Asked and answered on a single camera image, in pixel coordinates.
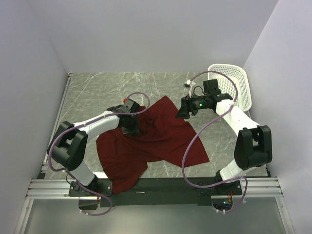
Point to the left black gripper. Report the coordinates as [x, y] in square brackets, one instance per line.
[135, 128]

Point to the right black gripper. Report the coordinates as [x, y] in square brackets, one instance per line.
[185, 107]

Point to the dark red t-shirt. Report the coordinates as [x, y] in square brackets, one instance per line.
[124, 158]

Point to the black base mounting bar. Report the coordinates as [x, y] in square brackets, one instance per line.
[166, 191]

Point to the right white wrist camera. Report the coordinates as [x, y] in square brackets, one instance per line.
[190, 86]

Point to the aluminium frame rail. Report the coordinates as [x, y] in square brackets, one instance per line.
[88, 94]

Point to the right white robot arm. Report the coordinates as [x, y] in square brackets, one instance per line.
[253, 144]

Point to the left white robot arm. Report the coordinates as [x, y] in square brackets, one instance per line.
[69, 143]

